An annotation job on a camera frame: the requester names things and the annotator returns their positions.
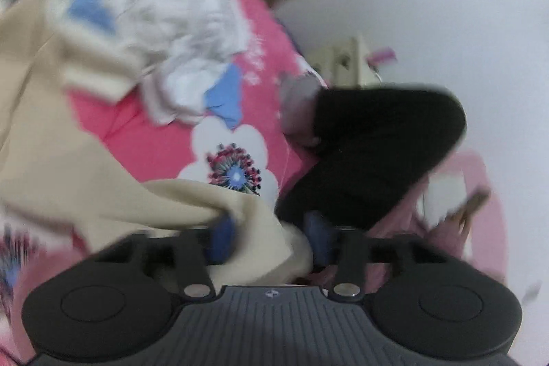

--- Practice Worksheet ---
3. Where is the beige jacket with black trim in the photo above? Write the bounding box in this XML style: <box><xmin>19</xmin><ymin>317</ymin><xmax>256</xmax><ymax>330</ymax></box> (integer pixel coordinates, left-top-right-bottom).
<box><xmin>1</xmin><ymin>0</ymin><xmax>312</xmax><ymax>287</ymax></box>

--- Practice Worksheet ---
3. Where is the white and blue clothes pile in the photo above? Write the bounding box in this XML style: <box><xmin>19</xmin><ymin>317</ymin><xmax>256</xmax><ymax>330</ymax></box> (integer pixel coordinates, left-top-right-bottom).
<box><xmin>47</xmin><ymin>0</ymin><xmax>251</xmax><ymax>126</ymax></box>

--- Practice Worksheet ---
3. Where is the black garment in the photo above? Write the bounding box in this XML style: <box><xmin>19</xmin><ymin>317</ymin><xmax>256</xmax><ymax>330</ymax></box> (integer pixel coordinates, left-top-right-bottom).
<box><xmin>276</xmin><ymin>87</ymin><xmax>466</xmax><ymax>231</ymax></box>

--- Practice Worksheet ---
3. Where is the pink floral bed sheet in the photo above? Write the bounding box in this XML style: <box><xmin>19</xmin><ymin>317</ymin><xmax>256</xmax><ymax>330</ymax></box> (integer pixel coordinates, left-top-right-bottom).
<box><xmin>1</xmin><ymin>0</ymin><xmax>308</xmax><ymax>365</ymax></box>

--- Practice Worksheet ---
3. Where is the pink quilted pillow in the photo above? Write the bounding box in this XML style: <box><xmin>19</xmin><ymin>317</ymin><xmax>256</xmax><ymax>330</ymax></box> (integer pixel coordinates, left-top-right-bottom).
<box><xmin>367</xmin><ymin>151</ymin><xmax>508</xmax><ymax>283</ymax></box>

